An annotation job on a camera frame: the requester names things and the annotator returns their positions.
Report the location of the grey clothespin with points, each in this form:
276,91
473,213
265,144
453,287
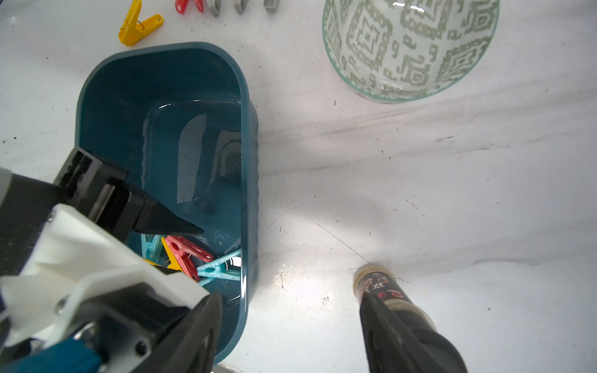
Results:
271,5
214,7
240,6

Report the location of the small dark spice jar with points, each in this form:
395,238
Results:
379,282

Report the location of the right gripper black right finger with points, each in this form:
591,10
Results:
401,341

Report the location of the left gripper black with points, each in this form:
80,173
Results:
95,190

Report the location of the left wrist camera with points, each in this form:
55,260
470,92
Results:
85,303

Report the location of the teal clothespin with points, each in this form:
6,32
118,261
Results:
226,268
151,247

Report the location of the green patterned ceramic bowl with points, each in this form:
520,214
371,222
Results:
400,51

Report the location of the yellow clothespin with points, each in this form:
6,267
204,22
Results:
171,262
133,30

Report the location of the teal plastic storage box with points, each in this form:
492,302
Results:
180,120

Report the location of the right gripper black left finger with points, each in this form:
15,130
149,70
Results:
192,344

